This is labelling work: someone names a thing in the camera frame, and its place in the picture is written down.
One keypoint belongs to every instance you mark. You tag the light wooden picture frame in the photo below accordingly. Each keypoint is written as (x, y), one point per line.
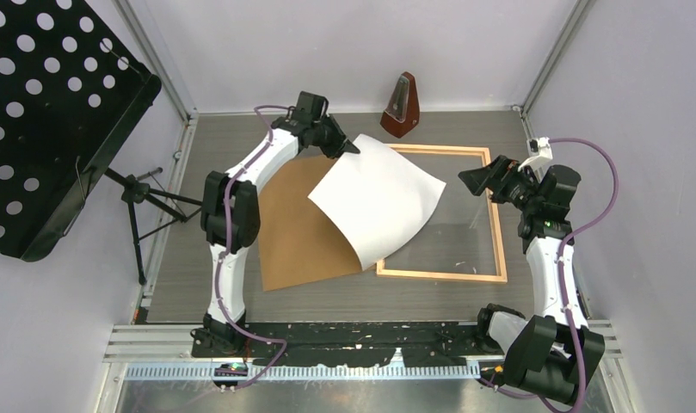
(501, 275)

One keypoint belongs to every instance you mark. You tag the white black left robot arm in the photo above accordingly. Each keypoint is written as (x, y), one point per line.
(230, 215)

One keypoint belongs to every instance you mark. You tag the landscape photo print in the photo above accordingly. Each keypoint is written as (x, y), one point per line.
(378, 199)

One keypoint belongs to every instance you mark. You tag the brown wooden metronome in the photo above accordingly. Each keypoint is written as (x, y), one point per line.
(402, 113)

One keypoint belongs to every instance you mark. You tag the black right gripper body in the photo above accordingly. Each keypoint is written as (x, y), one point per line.
(516, 188)

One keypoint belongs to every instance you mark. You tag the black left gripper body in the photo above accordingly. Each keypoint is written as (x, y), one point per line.
(328, 136)

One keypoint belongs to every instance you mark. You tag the brown cardboard backing board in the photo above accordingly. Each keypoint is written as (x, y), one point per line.
(297, 242)

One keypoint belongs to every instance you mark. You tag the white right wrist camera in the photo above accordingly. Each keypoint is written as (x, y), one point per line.
(540, 154)

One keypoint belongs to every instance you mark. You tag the clear acrylic sheet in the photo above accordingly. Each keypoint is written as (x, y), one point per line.
(458, 237)

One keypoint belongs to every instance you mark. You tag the aluminium rail front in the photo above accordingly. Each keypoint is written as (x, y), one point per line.
(163, 351)

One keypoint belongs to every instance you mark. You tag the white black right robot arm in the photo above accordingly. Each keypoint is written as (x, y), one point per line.
(553, 353)

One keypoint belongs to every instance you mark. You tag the black tripod stand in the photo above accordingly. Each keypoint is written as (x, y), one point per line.
(136, 192)

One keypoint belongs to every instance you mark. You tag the black perforated music stand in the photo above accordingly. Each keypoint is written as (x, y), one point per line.
(71, 94)

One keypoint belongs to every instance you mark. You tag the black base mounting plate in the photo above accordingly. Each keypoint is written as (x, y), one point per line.
(366, 344)

